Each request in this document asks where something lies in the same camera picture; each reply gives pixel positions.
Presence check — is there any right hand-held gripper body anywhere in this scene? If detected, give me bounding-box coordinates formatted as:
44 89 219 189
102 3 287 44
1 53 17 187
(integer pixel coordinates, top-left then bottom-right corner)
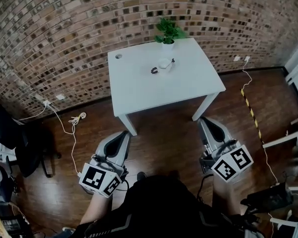
197 116 254 183

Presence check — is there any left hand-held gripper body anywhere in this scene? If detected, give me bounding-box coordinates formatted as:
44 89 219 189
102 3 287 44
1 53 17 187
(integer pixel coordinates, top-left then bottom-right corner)
78 130 132 198

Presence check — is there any white cup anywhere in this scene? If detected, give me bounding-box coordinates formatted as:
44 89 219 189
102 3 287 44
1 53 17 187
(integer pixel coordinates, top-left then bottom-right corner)
157 58 175 73

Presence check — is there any person's right forearm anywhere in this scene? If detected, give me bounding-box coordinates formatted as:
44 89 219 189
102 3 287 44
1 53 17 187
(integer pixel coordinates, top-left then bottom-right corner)
212 178 239 217

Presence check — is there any person's left forearm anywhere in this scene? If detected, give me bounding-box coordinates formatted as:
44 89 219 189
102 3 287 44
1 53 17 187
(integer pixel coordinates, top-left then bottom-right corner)
79 193 114 227

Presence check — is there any white table leg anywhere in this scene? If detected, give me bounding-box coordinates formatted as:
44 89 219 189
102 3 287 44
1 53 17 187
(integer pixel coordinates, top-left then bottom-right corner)
117 113 139 136
191 92 218 122

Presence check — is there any yellow black striped tape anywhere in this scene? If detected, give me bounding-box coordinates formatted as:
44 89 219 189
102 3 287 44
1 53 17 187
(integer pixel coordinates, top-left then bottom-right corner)
240 88 265 145

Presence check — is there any person's black clothing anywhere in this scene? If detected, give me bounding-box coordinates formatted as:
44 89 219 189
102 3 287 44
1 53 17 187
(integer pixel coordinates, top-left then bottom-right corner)
83 174 245 238

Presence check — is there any black bag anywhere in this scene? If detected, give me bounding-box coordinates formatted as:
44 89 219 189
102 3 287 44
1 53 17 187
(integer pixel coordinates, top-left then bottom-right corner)
240 183 294 214

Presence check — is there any black office chair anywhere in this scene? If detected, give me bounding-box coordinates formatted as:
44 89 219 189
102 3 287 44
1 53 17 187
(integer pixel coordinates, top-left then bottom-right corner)
0 104 62 179

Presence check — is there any green plant in white pot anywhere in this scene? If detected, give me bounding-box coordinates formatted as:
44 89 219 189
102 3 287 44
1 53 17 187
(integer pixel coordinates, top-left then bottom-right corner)
154 17 186 52

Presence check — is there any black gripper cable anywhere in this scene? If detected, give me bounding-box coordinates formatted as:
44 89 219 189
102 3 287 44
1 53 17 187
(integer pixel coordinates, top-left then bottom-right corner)
118 165 130 195
196 174 215 204

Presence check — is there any long white cable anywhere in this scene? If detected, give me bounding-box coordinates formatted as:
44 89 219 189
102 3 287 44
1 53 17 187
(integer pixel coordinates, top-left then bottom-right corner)
16 103 82 178

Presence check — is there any coiled pale cable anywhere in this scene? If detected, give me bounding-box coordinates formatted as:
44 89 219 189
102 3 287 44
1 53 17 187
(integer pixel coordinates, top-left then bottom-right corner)
68 112 87 126

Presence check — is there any white chair frame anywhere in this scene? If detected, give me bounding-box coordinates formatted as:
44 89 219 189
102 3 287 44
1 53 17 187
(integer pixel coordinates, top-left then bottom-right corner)
262 113 298 199

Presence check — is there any thin white cable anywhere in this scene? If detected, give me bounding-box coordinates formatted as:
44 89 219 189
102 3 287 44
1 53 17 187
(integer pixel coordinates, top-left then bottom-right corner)
241 60 281 186

